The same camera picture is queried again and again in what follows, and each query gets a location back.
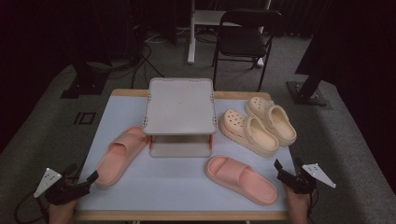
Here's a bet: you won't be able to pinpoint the black stand with base plate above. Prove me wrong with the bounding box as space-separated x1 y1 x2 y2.
286 0 332 107

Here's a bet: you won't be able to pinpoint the black stand base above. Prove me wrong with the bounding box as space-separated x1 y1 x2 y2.
60 60 110 100

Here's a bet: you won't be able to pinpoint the grey two-tier shoe rack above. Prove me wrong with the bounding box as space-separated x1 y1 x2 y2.
142 77 219 159

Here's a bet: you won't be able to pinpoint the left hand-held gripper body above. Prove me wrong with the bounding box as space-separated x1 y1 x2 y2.
33 167 92 206

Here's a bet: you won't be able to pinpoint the person's right hand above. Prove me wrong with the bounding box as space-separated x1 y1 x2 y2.
282 183 313 224

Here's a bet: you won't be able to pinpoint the black folding chair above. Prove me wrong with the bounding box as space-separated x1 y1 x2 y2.
212 8 283 92

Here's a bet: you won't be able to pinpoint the black floor cables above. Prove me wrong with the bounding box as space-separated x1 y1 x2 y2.
130 42 165 90

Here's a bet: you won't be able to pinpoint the pink slide slipper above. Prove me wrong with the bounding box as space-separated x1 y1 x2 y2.
94 125 150 188
204 155 278 206

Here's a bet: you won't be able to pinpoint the person's left hand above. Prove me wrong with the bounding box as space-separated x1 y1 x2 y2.
47 199 79 224

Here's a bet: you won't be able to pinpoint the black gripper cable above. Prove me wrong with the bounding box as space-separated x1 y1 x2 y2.
13 189 50 224
306 186 320 219

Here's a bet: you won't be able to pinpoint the beige clog shoe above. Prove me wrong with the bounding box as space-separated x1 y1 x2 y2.
219 108 280 158
245 95 298 147

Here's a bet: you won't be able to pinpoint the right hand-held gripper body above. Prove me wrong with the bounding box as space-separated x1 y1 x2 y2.
276 162 337 195

